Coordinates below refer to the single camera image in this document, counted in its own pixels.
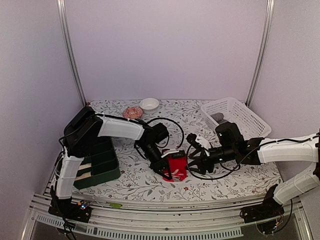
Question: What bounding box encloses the dark green divided organizer tray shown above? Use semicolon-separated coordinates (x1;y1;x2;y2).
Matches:
73;136;121;190

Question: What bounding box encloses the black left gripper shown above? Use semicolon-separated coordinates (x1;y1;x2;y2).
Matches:
138;142;171;181

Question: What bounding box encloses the green tape scrap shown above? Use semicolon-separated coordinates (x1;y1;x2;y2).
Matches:
106;201;122;209

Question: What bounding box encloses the white ceramic bowl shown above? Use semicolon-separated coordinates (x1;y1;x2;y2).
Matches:
139;98;160;115

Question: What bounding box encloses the cream rolled underwear front slot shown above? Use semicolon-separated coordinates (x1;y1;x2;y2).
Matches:
75;172;92;181

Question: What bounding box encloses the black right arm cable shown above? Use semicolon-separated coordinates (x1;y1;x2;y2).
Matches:
184;133;261;181

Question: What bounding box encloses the grey striped garment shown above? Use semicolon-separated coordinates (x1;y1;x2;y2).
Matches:
210;112;227;125

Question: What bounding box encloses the white plastic laundry basket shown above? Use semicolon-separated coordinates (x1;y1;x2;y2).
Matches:
200;97;272;140

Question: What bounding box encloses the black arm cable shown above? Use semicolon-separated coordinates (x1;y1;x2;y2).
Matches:
147;117;185;151
184;133;261;181

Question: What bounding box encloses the right aluminium frame post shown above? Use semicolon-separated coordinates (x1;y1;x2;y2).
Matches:
245;0;275;108

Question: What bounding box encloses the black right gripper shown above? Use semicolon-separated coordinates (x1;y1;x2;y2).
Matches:
184;145;237;175

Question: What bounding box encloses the aluminium frame post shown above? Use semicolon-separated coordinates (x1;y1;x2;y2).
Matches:
56;0;87;106
245;0;275;108

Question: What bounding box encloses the aluminium front rail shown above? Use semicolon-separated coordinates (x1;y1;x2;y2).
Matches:
21;191;320;240

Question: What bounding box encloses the left aluminium frame post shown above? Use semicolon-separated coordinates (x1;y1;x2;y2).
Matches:
56;0;87;106

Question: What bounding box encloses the cream rolled underwear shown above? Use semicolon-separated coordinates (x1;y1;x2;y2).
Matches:
78;163;92;171

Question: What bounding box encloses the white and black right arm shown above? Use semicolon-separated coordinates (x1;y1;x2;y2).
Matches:
186;126;320;223

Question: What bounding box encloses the pink patterned small bowl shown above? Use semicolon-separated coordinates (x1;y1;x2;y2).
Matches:
122;106;143;120

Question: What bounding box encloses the floral patterned table mat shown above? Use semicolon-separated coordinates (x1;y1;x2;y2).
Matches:
72;100;281;204

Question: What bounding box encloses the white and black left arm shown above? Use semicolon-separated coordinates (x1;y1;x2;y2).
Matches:
48;106;173;223

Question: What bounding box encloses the red garment with white print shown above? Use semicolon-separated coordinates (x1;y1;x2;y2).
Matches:
163;150;187;182

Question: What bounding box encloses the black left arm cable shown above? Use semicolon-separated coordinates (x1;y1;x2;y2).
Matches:
147;117;185;151

